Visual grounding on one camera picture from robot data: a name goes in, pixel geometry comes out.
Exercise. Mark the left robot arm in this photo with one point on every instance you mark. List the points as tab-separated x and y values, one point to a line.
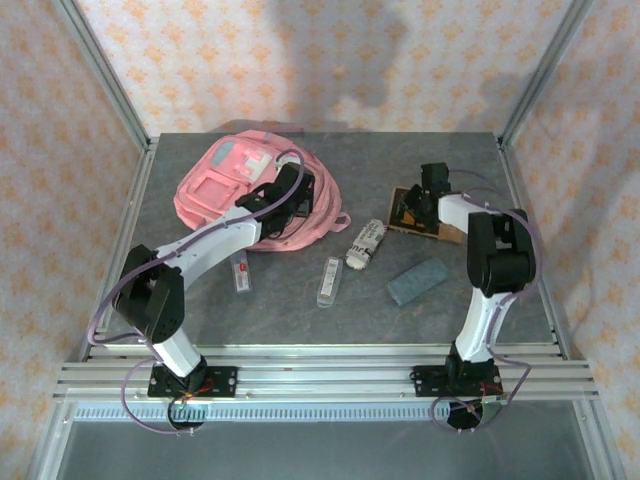
210	245

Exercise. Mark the aluminium frame leg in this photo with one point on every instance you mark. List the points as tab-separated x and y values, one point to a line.
597	445
50	445

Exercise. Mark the newspaper print pouch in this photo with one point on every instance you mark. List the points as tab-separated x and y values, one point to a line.
365	245

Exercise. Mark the blue grey pencil pouch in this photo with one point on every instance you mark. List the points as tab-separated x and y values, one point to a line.
417	280

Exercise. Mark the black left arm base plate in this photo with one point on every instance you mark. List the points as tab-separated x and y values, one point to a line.
225	381

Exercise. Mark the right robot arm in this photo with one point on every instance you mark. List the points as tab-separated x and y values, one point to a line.
500	260

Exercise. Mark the aluminium mounting rail beam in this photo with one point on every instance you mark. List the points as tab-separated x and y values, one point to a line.
325	372

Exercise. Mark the clear pen box red label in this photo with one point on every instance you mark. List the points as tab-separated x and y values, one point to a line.
242	272

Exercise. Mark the aluminium frame post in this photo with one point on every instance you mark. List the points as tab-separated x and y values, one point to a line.
545	75
105	75

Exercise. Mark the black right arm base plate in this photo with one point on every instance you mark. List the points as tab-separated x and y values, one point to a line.
425	380

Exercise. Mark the clear pen box white label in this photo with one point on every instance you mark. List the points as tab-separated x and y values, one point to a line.
330	282

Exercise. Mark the pink school backpack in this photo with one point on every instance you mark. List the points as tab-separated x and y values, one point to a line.
210	195

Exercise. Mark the aluminium table side rail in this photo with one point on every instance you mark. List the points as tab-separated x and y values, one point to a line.
130	210
545	300

